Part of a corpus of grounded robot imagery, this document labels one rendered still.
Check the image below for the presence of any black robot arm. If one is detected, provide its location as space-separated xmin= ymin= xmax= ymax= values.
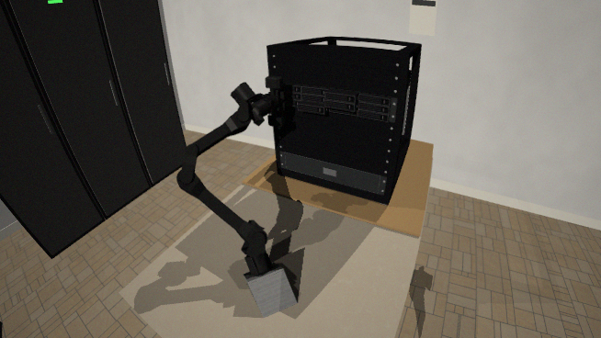
xmin=176 ymin=82 xmax=276 ymax=276

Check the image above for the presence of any black server rack frame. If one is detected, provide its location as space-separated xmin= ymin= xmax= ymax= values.
xmin=266 ymin=37 xmax=422 ymax=206

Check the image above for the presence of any light brown wooden board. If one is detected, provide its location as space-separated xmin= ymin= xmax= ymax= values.
xmin=242 ymin=139 xmax=434 ymax=237

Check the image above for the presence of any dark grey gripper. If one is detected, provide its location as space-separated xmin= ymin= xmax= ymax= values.
xmin=257 ymin=76 xmax=289 ymax=128

